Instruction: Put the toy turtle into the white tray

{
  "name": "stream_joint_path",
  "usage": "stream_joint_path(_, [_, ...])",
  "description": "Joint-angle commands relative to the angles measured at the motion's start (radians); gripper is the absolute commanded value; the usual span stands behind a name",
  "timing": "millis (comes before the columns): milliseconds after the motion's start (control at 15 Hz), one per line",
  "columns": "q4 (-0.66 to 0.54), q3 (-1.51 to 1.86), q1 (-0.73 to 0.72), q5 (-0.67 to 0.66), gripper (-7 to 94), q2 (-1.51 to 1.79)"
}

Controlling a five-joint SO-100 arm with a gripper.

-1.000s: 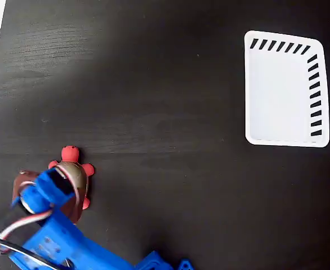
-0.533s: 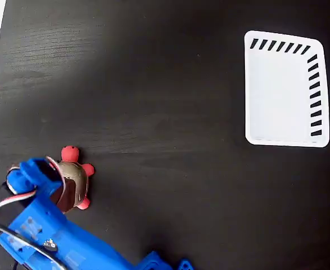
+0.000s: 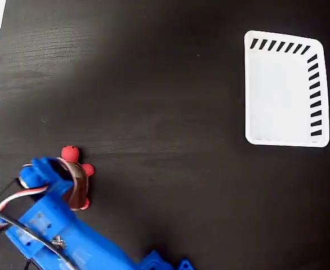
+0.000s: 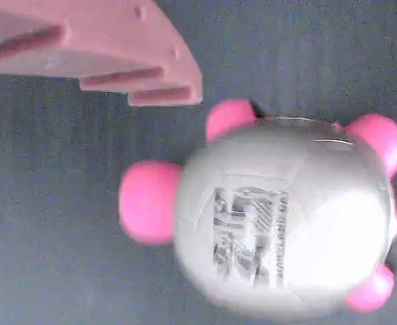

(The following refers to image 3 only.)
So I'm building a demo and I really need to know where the red turtle toy gold shell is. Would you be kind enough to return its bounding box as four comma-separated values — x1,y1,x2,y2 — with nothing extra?
61,145,96,212

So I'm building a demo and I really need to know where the white plastic basket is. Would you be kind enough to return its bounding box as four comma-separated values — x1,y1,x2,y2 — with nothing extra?
243,30,330,148

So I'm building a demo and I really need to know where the red white servo wire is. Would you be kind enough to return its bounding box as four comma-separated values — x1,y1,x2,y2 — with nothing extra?
0,186,51,212

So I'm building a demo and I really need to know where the black camera cable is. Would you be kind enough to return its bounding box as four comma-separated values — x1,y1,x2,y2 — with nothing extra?
0,207,76,270

